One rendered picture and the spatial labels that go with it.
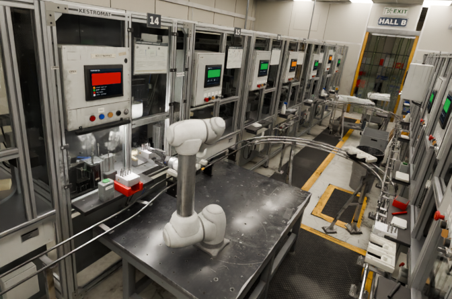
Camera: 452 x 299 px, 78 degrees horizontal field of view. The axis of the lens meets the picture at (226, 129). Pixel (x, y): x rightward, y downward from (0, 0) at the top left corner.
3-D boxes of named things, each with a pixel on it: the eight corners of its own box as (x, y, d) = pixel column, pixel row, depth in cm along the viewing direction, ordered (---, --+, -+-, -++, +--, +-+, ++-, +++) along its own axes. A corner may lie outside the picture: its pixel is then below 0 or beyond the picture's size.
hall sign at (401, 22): (406, 27, 778) (409, 17, 770) (377, 25, 815) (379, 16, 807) (406, 27, 781) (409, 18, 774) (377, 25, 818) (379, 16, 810)
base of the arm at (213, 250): (233, 238, 188) (234, 232, 186) (214, 258, 170) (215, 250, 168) (211, 227, 197) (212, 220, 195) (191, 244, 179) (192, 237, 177)
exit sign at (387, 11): (406, 15, 772) (408, 7, 766) (382, 14, 801) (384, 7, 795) (406, 15, 775) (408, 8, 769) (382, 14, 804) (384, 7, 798)
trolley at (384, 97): (383, 134, 713) (394, 97, 682) (358, 129, 734) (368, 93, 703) (381, 126, 787) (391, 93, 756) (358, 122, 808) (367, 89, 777)
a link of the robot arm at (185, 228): (204, 247, 167) (169, 259, 156) (192, 232, 180) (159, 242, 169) (211, 122, 147) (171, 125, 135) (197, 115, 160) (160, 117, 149)
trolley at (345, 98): (327, 135, 659) (337, 95, 628) (325, 128, 711) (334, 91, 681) (367, 142, 641) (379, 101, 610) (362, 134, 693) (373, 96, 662)
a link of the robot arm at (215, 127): (213, 126, 171) (193, 128, 164) (226, 110, 157) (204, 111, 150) (220, 145, 166) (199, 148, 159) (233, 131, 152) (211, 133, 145)
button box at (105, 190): (103, 202, 173) (103, 185, 170) (96, 197, 177) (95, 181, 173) (115, 197, 180) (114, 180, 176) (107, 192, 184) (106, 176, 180)
